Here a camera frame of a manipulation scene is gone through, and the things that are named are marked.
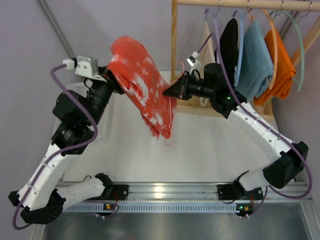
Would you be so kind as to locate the orange hanger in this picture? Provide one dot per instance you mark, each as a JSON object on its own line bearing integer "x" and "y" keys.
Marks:
{"x": 274, "y": 42}

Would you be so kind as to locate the orange trousers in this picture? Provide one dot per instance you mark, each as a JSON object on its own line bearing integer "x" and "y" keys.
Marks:
{"x": 284, "y": 76}

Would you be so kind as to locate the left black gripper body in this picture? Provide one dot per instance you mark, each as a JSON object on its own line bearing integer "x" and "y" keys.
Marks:
{"x": 110, "y": 78}

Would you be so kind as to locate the aluminium corner frame post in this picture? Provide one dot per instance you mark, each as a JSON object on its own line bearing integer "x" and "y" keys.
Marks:
{"x": 44, "y": 7}

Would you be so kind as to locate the wooden clothes rack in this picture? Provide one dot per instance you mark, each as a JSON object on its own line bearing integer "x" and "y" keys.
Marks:
{"x": 223, "y": 106}

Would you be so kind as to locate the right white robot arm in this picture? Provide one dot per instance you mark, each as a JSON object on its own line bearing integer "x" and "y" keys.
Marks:
{"x": 286, "y": 157}

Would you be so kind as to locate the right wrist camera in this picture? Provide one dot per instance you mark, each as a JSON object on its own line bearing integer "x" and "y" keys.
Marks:
{"x": 193, "y": 61}

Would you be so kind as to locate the white plastic basket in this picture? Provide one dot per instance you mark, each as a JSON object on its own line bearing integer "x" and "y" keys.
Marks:
{"x": 79, "y": 88}

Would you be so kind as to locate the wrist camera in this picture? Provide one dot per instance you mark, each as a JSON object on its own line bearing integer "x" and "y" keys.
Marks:
{"x": 193, "y": 61}
{"x": 83, "y": 66}

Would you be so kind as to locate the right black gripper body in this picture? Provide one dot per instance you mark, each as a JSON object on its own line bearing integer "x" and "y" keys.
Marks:
{"x": 185, "y": 86}

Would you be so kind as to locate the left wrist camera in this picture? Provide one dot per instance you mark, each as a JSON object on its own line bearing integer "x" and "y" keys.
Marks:
{"x": 83, "y": 66}

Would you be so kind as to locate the red white patterned trousers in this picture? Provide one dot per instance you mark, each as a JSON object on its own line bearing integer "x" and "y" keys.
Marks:
{"x": 140, "y": 79}

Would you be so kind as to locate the green hanger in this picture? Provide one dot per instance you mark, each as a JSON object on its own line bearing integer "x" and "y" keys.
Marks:
{"x": 301, "y": 48}

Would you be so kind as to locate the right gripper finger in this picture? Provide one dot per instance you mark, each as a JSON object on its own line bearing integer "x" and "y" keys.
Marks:
{"x": 176, "y": 87}
{"x": 172, "y": 94}

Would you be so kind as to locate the purple hanger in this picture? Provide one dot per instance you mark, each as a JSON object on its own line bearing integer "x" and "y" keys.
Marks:
{"x": 216, "y": 28}

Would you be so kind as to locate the aluminium mounting rail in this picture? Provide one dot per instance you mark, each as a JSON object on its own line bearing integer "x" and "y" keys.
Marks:
{"x": 198, "y": 191}

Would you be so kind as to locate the light blue trousers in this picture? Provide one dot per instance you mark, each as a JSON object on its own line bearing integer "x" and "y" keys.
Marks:
{"x": 257, "y": 67}

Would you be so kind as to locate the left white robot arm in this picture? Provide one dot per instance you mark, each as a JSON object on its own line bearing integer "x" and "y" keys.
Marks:
{"x": 40, "y": 201}

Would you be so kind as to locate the grey slotted cable duct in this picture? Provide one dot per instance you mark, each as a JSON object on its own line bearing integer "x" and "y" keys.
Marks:
{"x": 139, "y": 207}

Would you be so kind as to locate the beige trousers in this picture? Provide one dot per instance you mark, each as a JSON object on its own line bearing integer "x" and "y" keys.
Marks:
{"x": 206, "y": 55}

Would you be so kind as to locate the black trousers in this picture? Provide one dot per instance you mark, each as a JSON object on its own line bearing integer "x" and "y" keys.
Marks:
{"x": 229, "y": 48}

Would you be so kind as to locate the blue hanger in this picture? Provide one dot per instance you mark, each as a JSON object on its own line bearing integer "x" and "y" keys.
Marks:
{"x": 238, "y": 67}

